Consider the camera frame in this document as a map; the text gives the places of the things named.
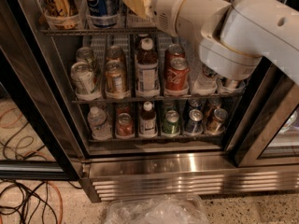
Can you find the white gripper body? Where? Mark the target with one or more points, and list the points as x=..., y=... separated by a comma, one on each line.
x=165, y=4

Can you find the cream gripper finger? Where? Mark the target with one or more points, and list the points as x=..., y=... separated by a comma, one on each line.
x=142, y=8

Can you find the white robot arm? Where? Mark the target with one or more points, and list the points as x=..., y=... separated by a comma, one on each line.
x=230, y=38

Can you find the blue pepsi can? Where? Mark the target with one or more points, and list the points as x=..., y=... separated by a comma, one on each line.
x=104, y=13

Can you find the red coke can middle rear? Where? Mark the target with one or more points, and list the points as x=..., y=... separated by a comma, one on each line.
x=174, y=51

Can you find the red coke can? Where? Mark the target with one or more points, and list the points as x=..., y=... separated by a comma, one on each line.
x=174, y=51
x=177, y=74

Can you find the orange can middle shelf rear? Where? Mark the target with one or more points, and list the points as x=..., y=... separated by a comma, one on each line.
x=115, y=53

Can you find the orange can shelf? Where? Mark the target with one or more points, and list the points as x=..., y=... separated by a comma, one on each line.
x=116, y=77
x=115, y=53

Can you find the red coke can middle front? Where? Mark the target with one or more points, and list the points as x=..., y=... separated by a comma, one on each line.
x=177, y=74

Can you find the brown tea bottle middle shelf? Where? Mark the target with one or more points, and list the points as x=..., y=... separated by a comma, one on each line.
x=146, y=66

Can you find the brown tea bottle shelf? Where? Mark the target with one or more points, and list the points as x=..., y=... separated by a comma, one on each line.
x=147, y=120
x=146, y=66

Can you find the clear water bottle middle shelf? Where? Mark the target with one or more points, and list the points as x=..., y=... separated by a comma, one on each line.
x=207, y=79

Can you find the clear water bottle shelf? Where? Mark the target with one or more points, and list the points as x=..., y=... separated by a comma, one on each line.
x=100, y=127
x=207, y=79

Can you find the orange can middle shelf front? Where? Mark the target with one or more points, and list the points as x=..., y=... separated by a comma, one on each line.
x=116, y=77

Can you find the silver can middle shelf rear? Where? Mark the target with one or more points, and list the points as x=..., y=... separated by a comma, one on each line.
x=85, y=54

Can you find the silver can shelf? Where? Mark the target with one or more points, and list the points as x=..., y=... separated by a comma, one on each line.
x=83, y=77
x=85, y=54

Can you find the yellow can top shelf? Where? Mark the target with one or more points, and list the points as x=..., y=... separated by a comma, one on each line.
x=62, y=12

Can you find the blue can middle shelf front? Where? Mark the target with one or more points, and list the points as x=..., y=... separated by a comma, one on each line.
x=231, y=83

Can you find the blue can shelf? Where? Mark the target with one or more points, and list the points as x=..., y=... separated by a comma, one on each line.
x=193, y=121
x=194, y=104
x=231, y=83

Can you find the silver can middle shelf front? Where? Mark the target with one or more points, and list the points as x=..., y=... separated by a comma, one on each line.
x=83, y=77

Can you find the blue can bottom shelf rear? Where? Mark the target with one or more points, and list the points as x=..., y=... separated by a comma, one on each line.
x=194, y=104

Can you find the stainless steel glass-door fridge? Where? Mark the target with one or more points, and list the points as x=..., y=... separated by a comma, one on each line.
x=257, y=151

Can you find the gold can bottom shelf front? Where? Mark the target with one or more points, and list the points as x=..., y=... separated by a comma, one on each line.
x=216, y=120

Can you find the brown tea bottle bottom shelf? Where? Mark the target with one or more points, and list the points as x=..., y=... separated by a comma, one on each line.
x=147, y=120

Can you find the blue can bottom shelf front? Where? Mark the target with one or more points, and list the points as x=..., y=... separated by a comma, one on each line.
x=193, y=121

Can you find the green can bottom shelf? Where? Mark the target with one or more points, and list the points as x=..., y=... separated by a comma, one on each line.
x=170, y=123

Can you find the clear water bottle bottom shelf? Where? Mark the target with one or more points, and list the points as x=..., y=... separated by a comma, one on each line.
x=100, y=127

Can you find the red can bottom shelf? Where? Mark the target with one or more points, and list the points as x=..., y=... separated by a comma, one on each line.
x=124, y=124

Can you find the clear plastic bag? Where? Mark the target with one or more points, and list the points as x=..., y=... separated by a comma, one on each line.
x=161, y=209

